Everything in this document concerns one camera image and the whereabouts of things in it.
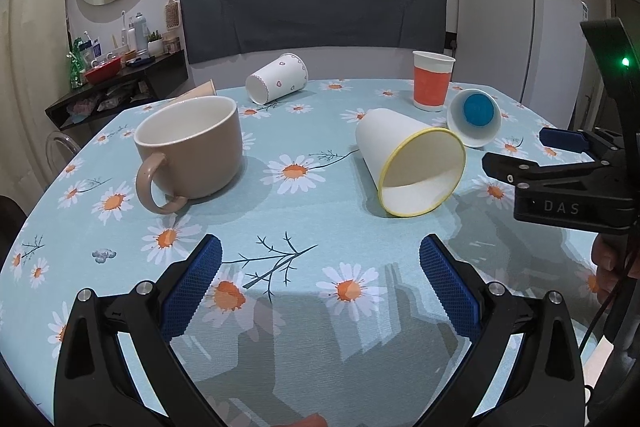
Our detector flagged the person's right hand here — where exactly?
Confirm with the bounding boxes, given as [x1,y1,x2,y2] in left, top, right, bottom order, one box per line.
[591,234,624,303]

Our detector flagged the white refrigerator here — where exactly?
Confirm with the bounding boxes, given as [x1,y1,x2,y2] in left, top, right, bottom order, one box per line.
[452,0,586,128]

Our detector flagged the small potted plant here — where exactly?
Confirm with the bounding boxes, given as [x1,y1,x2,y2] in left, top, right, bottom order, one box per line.
[148,31,165,57]

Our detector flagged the green glass bottle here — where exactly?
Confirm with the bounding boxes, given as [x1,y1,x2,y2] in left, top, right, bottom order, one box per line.
[67,38,85,89]

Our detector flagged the beige ceramic mug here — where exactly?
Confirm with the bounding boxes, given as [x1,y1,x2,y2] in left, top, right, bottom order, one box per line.
[134,95,243,215]

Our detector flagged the white cup pink hearts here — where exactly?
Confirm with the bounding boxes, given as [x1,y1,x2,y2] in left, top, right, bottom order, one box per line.
[245,53,309,105]

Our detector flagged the white cup green band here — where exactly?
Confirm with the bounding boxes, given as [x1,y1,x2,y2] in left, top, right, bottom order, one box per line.
[447,89,502,148]

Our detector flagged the dark side shelf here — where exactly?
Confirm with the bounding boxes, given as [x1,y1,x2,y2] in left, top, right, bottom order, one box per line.
[46,51,188,130]

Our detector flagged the white cup yellow rim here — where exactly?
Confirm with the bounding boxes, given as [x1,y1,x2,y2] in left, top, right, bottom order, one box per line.
[356,108,466,218]

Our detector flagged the white bottle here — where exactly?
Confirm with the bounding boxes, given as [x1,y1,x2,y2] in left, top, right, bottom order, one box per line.
[132,12,149,57]

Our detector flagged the blue daisy tablecloth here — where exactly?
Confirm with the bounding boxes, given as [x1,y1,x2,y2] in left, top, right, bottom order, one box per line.
[1,80,598,426]

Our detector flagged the red bowl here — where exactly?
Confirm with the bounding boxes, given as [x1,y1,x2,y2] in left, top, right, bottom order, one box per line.
[85,57,122,86]

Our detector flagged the tan paper cup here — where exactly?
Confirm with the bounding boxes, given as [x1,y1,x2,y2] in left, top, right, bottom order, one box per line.
[172,80,216,103]

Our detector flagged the white cup orange band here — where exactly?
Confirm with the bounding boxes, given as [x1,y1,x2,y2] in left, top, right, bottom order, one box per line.
[412,51,456,112]

